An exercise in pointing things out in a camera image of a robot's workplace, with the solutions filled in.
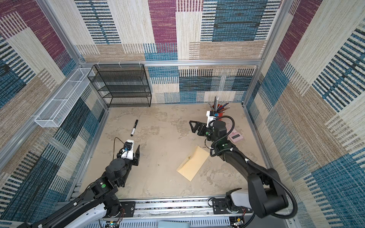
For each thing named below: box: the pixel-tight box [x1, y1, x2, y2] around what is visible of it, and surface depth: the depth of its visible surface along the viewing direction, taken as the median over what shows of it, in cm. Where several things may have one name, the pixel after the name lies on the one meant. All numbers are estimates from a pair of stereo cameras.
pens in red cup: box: [208, 95, 231, 113], surface depth 107 cm
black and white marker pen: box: [130, 119, 139, 137], surface depth 107 cm
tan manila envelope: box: [176, 145, 211, 182], surface depth 91 cm
